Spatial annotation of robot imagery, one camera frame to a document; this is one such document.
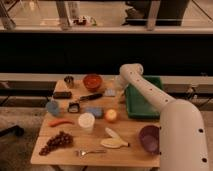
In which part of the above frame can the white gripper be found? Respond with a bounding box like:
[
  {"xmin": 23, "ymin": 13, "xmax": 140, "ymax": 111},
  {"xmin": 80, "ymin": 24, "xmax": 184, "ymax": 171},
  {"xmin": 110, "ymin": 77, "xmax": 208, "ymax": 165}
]
[{"xmin": 115, "ymin": 75, "xmax": 128, "ymax": 103}]

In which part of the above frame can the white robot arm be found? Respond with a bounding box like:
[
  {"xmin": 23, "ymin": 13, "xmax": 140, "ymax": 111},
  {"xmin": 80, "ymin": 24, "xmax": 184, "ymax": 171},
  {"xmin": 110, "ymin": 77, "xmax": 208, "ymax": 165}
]
[{"xmin": 116, "ymin": 63, "xmax": 210, "ymax": 171}]

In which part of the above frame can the white plastic cup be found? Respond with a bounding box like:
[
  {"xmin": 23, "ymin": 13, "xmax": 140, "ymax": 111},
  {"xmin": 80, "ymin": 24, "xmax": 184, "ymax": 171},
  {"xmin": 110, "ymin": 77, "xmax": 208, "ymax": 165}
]
[{"xmin": 78, "ymin": 113, "xmax": 95, "ymax": 133}]

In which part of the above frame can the small metal cup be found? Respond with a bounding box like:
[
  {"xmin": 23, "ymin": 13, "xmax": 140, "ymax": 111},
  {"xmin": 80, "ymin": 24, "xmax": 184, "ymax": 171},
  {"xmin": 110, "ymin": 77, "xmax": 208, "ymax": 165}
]
[{"xmin": 64, "ymin": 76, "xmax": 74, "ymax": 88}]

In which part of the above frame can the blue plastic cup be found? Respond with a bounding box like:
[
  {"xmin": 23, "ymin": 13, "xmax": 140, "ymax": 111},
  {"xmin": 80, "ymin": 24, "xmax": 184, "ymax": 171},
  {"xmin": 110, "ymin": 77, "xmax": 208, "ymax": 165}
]
[{"xmin": 45, "ymin": 101, "xmax": 60, "ymax": 117}]

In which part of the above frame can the green plastic tray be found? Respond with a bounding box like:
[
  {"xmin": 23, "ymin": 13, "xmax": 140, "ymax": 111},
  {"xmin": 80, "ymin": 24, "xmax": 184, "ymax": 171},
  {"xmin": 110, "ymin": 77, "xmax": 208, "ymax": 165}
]
[{"xmin": 125, "ymin": 84, "xmax": 160, "ymax": 119}]

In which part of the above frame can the red-yellow apple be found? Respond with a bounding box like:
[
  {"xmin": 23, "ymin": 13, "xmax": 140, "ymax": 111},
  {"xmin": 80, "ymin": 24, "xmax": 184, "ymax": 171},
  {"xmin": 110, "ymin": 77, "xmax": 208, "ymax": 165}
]
[{"xmin": 104, "ymin": 109, "xmax": 118, "ymax": 123}]

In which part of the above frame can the blue sponge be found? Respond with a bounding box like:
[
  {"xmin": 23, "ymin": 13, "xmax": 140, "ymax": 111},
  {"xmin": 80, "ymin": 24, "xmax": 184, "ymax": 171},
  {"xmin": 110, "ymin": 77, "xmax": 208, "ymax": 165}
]
[{"xmin": 85, "ymin": 107, "xmax": 103, "ymax": 118}]

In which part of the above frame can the red bowl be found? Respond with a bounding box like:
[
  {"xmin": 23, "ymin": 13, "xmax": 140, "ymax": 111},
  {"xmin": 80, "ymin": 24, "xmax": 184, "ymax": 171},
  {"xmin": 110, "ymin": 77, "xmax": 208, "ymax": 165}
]
[{"xmin": 83, "ymin": 74, "xmax": 102, "ymax": 92}]

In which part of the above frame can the wooden table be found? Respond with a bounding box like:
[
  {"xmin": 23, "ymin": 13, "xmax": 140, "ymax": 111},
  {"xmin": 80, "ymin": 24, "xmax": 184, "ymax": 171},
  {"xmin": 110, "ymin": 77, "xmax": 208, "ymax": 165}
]
[{"xmin": 30, "ymin": 78, "xmax": 162, "ymax": 168}]

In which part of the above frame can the yellow banana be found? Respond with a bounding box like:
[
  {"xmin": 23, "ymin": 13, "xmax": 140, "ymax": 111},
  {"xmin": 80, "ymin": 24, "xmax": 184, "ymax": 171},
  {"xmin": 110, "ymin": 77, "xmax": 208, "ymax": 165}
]
[{"xmin": 100, "ymin": 127, "xmax": 130, "ymax": 149}]

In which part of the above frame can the purple bowl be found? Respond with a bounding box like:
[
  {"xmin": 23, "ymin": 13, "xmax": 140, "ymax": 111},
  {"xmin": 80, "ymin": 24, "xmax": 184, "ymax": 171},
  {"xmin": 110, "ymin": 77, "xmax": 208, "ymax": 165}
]
[{"xmin": 138, "ymin": 125, "xmax": 159, "ymax": 155}]

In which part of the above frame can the black square sponge holder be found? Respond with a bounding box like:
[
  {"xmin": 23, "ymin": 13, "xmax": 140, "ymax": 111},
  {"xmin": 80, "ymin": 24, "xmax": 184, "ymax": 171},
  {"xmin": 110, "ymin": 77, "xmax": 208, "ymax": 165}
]
[{"xmin": 67, "ymin": 102, "xmax": 80, "ymax": 113}]

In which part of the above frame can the black rectangular block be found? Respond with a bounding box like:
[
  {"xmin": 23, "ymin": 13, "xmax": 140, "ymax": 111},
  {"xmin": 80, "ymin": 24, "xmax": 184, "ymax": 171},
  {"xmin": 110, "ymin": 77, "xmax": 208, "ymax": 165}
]
[{"xmin": 53, "ymin": 92, "xmax": 72, "ymax": 99}]

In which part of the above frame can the metal spoon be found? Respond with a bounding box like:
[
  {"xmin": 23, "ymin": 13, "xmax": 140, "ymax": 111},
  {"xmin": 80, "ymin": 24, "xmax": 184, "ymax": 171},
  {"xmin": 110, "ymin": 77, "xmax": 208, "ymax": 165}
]
[{"xmin": 76, "ymin": 150, "xmax": 107, "ymax": 157}]

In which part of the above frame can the dark grape bunch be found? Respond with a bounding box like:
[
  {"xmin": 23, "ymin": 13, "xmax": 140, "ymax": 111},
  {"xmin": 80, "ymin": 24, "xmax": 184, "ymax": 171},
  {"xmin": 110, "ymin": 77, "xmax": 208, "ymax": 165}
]
[{"xmin": 39, "ymin": 131, "xmax": 73, "ymax": 156}]

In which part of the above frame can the black-handled knife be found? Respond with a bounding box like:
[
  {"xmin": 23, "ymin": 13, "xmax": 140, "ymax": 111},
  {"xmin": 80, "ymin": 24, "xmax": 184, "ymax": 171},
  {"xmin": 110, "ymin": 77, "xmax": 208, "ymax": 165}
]
[{"xmin": 74, "ymin": 93, "xmax": 103, "ymax": 103}]

